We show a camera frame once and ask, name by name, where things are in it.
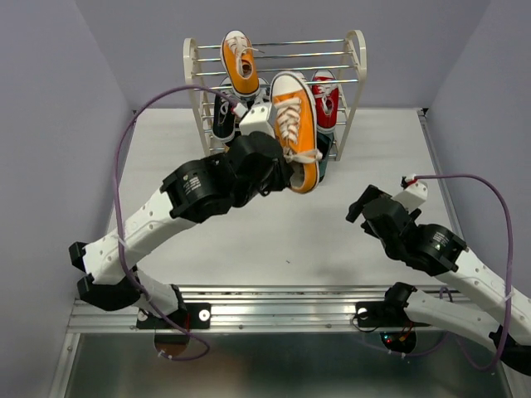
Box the black sneaker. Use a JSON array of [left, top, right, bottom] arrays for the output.
[[212, 95, 236, 147], [253, 77, 270, 104]]

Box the orange sneaker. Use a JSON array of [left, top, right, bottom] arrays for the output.
[[270, 70, 322, 194], [220, 30, 261, 100]]

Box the red sneaker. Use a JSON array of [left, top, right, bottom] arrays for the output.
[[310, 69, 339, 133], [288, 70, 308, 84]]

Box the orange sneaker front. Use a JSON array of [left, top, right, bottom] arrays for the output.
[[220, 30, 261, 100]]

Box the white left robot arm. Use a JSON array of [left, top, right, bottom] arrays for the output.
[[69, 132, 292, 327]]

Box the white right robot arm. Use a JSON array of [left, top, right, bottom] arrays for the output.
[[346, 180, 530, 376]]

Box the cream metal shoe shelf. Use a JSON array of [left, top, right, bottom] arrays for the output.
[[183, 30, 368, 161]]

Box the green loafer right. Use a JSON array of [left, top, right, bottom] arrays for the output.
[[317, 132, 333, 182]]

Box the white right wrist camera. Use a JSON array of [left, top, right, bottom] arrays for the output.
[[392, 174, 428, 212]]

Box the aluminium mounting rail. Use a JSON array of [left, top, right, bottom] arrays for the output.
[[66, 284, 470, 336]]

